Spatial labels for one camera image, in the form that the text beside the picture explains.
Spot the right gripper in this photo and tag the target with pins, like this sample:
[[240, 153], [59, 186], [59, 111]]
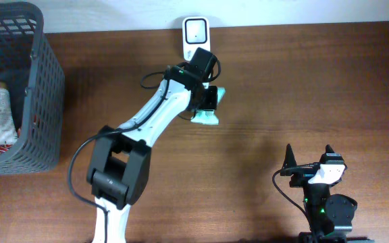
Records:
[[289, 167]]

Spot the white barcode scanner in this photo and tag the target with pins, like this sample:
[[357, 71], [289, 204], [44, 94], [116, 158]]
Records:
[[195, 34]]

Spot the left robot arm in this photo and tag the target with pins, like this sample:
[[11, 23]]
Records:
[[119, 167]]

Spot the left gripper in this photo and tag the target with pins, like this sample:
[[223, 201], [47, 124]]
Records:
[[211, 100]]

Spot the grey plastic mesh basket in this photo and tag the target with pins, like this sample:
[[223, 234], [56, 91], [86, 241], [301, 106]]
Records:
[[36, 83]]

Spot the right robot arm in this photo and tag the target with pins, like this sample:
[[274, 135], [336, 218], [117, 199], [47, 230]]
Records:
[[329, 215]]

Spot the white tube with brown cap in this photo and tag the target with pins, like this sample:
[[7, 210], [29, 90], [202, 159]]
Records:
[[8, 133]]

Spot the mint green tissue roll pack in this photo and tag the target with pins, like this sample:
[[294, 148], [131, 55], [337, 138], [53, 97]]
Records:
[[209, 117]]

